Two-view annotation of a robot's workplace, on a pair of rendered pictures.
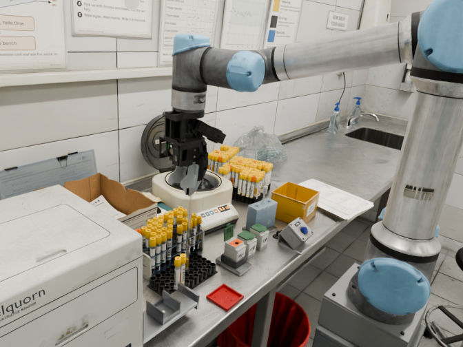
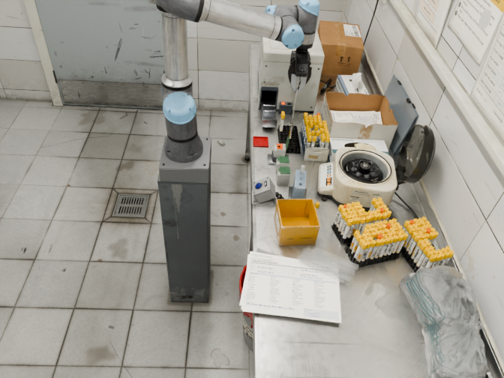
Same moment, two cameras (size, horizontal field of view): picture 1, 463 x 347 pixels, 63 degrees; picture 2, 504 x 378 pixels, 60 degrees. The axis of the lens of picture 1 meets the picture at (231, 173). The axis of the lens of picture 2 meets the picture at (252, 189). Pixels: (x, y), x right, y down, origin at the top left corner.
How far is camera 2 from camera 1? 2.24 m
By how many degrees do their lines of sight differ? 104
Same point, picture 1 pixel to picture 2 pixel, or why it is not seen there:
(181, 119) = not seen: hidden behind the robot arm
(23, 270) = not seen: hidden behind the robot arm
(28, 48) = (431, 20)
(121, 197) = (368, 132)
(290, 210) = (289, 208)
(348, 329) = not seen: hidden behind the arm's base
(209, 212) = (330, 170)
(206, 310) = (261, 133)
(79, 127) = (422, 93)
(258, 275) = (259, 162)
